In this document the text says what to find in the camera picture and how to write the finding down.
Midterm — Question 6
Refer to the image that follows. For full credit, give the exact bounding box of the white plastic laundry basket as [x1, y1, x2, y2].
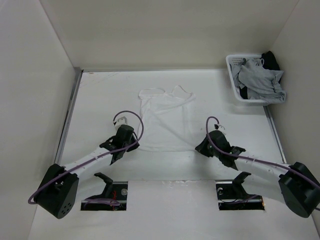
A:
[225, 53, 267, 106]

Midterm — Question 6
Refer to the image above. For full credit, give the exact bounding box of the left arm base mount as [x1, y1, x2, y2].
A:
[80, 172, 129, 212]

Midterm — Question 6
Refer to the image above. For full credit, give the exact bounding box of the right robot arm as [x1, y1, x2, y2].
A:
[195, 130, 320, 218]

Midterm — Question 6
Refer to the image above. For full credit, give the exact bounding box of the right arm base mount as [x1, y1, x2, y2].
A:
[215, 172, 265, 211]

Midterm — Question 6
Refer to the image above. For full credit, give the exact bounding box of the grey tank top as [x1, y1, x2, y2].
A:
[231, 58, 287, 105]

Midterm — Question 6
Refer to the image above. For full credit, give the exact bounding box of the black tank top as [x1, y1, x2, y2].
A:
[260, 50, 281, 71]

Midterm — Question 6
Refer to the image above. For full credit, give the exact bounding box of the white tank top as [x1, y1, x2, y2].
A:
[138, 85, 196, 152]

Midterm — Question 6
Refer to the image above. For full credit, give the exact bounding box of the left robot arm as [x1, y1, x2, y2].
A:
[28, 124, 140, 219]

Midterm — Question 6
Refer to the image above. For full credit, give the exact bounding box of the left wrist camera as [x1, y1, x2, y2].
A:
[113, 116, 127, 131]

